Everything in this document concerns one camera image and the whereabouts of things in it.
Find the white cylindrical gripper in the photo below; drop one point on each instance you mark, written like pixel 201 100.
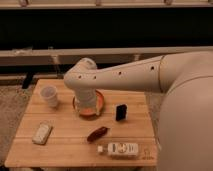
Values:
pixel 86 102

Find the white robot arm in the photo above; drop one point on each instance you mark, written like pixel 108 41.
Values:
pixel 185 128

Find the orange bowl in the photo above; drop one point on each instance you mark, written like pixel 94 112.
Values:
pixel 100 103

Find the brown snack bar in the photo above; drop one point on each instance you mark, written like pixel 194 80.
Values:
pixel 98 133

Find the clear plastic cup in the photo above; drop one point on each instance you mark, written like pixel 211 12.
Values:
pixel 49 95

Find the black rectangular box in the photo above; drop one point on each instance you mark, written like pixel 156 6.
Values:
pixel 121 111

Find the wooden table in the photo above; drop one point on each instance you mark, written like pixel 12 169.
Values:
pixel 67 145

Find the white wrapped packet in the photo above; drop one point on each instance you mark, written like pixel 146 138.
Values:
pixel 42 133

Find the white plastic bottle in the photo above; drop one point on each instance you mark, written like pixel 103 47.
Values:
pixel 116 149

